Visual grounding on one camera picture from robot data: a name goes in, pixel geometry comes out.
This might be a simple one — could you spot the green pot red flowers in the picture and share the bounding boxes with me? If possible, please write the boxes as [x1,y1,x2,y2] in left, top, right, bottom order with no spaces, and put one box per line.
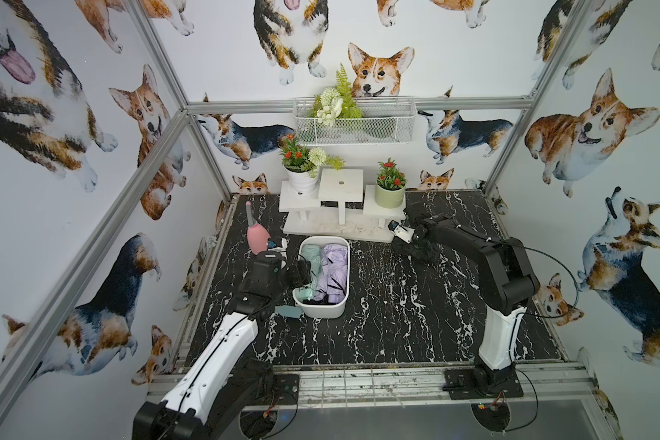
[375,159,407,209]

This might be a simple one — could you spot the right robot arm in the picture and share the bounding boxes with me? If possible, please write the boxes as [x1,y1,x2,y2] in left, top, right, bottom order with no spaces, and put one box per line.
[388,214,540,401]

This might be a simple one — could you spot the white marble display stand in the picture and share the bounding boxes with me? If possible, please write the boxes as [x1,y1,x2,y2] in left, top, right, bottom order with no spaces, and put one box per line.
[279,168,406,243]

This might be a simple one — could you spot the white plastic storage box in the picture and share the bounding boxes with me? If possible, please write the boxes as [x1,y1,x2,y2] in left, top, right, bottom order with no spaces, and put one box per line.
[293,236,350,319]

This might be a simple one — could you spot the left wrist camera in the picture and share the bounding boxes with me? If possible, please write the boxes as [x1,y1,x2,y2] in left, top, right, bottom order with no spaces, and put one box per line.
[267,236,289,266]

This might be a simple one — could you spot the green fern white flowers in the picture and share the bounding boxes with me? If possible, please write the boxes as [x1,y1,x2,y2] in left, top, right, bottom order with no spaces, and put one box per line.
[308,64,363,128]

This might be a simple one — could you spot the white pot red flowers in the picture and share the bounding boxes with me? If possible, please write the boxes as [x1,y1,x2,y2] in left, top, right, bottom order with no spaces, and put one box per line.
[280,134,346,195]

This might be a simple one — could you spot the teal plastic scraper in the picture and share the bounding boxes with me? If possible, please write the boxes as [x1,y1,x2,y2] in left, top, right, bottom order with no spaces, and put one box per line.
[274,305,304,319]

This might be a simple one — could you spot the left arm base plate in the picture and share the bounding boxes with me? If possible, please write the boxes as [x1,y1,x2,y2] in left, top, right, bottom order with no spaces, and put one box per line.
[222,373,301,408]

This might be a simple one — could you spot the purple umbrella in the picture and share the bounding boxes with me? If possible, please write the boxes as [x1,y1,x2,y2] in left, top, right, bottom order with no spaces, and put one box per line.
[312,244,348,305]

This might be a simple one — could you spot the mint green umbrella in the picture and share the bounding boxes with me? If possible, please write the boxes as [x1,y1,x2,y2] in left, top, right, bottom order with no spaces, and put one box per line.
[296,244,322,302]

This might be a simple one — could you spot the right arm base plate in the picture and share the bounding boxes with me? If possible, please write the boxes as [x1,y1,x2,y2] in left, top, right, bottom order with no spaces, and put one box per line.
[443,365,524,400]

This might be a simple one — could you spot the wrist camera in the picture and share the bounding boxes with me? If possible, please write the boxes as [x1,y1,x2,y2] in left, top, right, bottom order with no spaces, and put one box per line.
[267,236,289,266]
[388,220,414,244]

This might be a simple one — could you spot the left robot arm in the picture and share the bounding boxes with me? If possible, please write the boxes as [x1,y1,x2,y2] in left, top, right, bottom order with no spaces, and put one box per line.
[132,250,311,439]

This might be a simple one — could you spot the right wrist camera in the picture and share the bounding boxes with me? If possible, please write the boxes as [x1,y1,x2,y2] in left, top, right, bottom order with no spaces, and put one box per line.
[388,220,414,244]

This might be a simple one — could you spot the white wire wall basket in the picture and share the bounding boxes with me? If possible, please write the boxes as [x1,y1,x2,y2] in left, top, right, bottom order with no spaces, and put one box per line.
[293,97,417,146]

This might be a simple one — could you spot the pink bulb squeeze bottle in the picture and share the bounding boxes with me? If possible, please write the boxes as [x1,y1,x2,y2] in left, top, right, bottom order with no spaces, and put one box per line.
[245,202,271,255]

